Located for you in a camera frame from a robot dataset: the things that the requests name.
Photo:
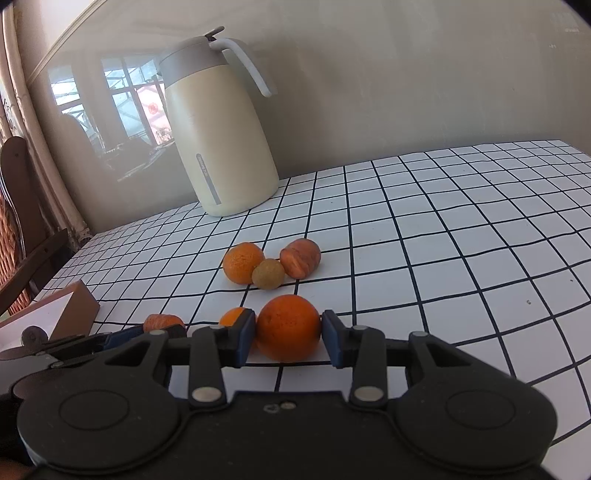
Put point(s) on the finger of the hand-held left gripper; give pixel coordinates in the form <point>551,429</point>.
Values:
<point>122,338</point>

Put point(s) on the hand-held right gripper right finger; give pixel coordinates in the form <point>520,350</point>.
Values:
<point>330,337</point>

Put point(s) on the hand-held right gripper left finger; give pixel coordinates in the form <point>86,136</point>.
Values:
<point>244,337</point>

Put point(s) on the small round orange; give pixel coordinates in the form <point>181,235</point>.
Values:
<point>231,317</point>

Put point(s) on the wrinkled red-orange persimmon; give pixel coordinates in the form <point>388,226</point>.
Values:
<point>161,320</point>

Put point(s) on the large round orange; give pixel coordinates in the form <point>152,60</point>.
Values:
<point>288,327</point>

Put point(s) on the brown cardboard box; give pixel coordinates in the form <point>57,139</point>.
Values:
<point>37,316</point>

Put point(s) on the small olive-green citrus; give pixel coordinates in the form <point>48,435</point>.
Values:
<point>268,274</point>

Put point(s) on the bumpy mandarin orange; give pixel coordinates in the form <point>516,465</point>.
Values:
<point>241,262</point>

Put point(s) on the white black checkered tablecloth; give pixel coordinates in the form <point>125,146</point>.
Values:
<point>438,254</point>

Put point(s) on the wooden chair orange cushion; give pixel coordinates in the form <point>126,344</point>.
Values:
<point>18,207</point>

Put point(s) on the cream thermos jug grey lid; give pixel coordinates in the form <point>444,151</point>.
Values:
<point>217,138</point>

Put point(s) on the beige patterned curtain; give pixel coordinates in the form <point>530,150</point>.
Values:
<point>18,92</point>

